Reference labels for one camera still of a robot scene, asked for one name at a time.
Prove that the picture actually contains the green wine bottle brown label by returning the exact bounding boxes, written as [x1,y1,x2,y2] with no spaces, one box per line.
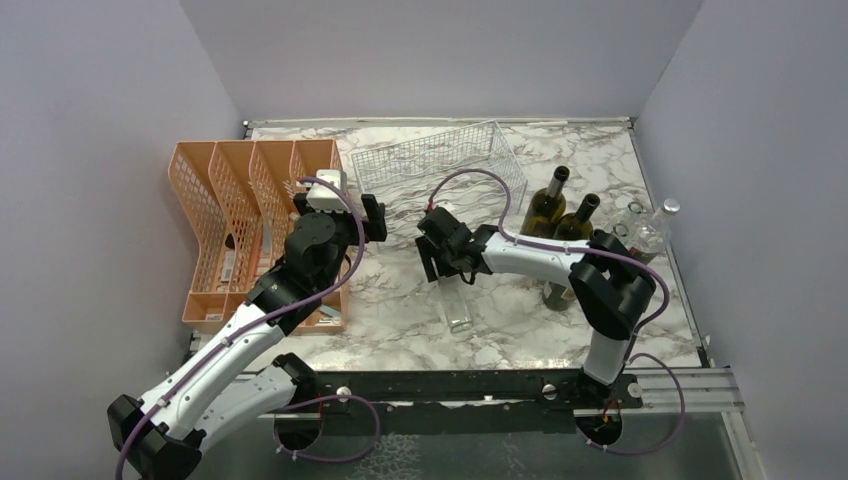
[520,166,570,238]

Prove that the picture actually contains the green wine bottle white label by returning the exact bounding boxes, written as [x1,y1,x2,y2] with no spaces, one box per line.
[541,282,576,312]

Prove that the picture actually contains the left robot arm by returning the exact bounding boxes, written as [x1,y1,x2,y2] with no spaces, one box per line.
[107,192,387,479]

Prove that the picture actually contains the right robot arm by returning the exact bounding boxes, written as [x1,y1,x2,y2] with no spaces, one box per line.
[416,207,658,407]

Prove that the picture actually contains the dark green wine bottle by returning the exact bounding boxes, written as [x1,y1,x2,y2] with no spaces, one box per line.
[553,193,600,241]

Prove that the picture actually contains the clear bottle silver cap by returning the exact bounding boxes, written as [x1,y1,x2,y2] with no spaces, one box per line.
[628,198,681,265]

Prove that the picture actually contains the orange plastic file organizer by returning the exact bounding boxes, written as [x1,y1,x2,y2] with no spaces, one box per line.
[168,139,342,334]

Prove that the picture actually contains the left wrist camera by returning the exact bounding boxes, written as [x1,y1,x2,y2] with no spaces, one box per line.
[306,169,350,213]

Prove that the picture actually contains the white wire wine rack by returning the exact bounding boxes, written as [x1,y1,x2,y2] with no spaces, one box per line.
[350,121,528,244]

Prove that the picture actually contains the black mounting rail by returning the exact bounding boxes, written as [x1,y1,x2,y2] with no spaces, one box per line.
[272,368,643,442]

